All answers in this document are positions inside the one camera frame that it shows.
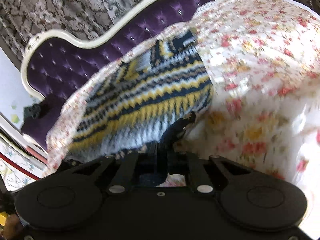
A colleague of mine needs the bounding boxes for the yellow navy patterned knit sweater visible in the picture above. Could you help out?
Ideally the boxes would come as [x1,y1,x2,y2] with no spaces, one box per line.
[66,31,213,163]

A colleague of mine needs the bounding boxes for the purple velvet side cushion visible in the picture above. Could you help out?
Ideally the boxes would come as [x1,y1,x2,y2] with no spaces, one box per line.
[21,94,65,150]

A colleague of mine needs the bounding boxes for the dark green scrunchie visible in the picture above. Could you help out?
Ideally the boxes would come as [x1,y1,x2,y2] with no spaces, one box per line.
[23,103,41,119]

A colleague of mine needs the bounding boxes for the purple tufted white-framed headboard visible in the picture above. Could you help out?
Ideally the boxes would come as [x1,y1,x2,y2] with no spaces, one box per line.
[21,0,220,100]

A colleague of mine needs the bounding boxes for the floral bedspread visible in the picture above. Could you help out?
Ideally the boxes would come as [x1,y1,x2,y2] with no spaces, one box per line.
[44,0,319,186]

